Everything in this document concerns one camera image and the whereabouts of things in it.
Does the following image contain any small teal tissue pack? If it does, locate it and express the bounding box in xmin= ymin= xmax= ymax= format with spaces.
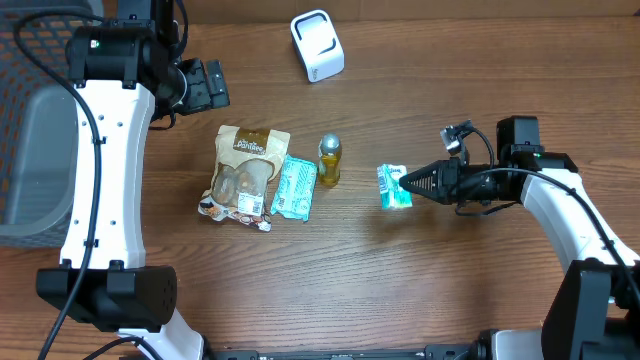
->
xmin=377 ymin=164 xmax=413 ymax=210

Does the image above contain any brown snack wrapper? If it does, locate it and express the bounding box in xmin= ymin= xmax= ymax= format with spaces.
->
xmin=198 ymin=125 xmax=290 ymax=232

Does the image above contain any yellow liquid bottle silver cap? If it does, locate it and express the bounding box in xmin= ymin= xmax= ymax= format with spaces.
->
xmin=318 ymin=133 xmax=342 ymax=186

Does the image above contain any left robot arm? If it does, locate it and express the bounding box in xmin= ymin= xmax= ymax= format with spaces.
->
xmin=36 ymin=1 xmax=230 ymax=359

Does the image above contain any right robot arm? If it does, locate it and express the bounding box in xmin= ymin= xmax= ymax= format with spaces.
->
xmin=399 ymin=115 xmax=639 ymax=359

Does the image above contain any white barcode scanner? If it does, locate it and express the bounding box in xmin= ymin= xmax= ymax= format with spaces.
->
xmin=290 ymin=9 xmax=345 ymax=83

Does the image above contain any dark grey plastic basket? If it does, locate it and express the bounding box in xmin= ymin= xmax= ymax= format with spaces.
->
xmin=1 ymin=0 xmax=104 ymax=248

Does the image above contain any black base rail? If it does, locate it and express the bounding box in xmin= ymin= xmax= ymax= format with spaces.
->
xmin=207 ymin=344 xmax=487 ymax=360

